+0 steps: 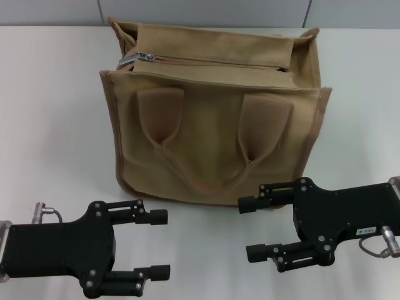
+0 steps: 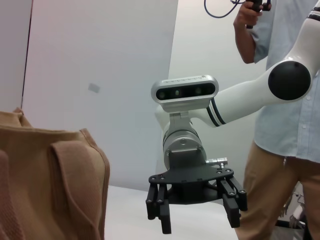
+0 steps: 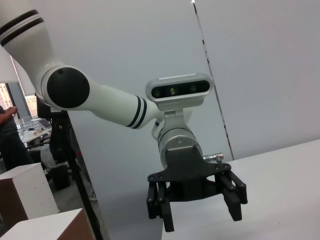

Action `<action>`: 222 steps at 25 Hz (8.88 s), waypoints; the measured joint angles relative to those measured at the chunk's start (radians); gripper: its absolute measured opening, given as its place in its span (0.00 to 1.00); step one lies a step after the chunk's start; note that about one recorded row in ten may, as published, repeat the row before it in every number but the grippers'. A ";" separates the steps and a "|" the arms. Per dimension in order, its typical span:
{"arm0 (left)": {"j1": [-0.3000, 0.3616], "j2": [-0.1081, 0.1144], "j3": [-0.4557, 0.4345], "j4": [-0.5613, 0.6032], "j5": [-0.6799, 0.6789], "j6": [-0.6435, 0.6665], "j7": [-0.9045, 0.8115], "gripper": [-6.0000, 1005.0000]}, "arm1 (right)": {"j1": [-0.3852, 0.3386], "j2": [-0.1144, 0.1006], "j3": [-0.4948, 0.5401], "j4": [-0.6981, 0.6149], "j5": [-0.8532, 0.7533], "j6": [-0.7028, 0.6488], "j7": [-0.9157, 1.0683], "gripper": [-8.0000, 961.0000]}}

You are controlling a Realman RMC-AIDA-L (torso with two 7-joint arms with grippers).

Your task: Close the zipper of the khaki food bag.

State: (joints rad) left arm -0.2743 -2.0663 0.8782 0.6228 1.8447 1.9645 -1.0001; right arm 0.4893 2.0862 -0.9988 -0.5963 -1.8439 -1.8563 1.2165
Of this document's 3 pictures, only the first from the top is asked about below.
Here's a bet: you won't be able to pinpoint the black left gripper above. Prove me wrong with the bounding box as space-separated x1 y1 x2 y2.
1 199 171 300

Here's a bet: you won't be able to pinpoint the silver plug with grey cable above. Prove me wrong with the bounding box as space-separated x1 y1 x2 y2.
32 201 64 224

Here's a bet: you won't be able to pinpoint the silver metal zipper pull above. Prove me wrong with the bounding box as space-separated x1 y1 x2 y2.
117 51 154 68

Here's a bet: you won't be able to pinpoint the khaki canvas food bag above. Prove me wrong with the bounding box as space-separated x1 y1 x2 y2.
99 15 333 208

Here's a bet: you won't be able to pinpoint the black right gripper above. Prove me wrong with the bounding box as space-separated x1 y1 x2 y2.
237 177 400 273

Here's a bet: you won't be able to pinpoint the silver plug with brown cable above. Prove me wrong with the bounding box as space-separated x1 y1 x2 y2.
358 225 400 255

